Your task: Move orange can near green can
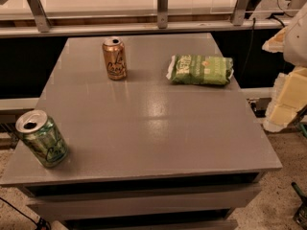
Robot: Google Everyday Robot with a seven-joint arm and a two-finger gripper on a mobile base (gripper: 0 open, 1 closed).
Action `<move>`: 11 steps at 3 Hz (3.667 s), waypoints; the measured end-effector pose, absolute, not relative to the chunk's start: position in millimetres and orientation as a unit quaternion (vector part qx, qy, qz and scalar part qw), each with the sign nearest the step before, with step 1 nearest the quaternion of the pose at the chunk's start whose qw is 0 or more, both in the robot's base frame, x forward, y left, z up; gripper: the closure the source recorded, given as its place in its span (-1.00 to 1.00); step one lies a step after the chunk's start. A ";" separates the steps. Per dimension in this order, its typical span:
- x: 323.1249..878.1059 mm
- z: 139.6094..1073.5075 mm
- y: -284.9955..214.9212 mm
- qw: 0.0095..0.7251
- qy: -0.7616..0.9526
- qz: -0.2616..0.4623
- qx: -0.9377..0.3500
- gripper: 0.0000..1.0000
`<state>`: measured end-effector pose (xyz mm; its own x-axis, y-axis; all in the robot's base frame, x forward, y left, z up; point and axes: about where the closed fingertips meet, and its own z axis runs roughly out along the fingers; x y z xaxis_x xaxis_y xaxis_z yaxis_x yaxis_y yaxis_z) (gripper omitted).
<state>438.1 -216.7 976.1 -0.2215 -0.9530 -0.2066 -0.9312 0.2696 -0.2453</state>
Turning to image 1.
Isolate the metal bracket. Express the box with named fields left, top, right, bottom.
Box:
left=230, top=0, right=250, bottom=26
left=27, top=0, right=51, bottom=33
left=157, top=0, right=168, bottom=29

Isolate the black cable on floor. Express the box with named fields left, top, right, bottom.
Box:
left=0, top=196, right=52, bottom=230

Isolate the middle metal bracket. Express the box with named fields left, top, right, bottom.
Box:
left=157, top=0, right=168, bottom=29

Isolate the left metal bracket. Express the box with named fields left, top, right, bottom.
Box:
left=27, top=0, right=51, bottom=33

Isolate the green soda can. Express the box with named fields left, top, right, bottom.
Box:
left=15, top=110, right=68, bottom=168

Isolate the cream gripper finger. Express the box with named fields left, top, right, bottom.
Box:
left=262, top=28, right=287, bottom=53
left=263, top=66, right=307, bottom=132

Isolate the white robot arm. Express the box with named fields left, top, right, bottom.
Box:
left=262, top=5, right=307, bottom=132

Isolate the green chip bag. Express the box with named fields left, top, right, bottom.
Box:
left=166, top=55, right=234, bottom=86

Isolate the dark tool on floor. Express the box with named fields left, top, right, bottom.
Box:
left=292, top=182, right=307, bottom=230

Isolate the orange soda can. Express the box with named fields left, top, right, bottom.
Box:
left=102, top=36, right=128, bottom=81

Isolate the black cable on wall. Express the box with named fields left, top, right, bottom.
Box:
left=240, top=15, right=287, bottom=79

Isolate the right metal bracket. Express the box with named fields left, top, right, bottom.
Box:
left=230, top=0, right=250, bottom=26

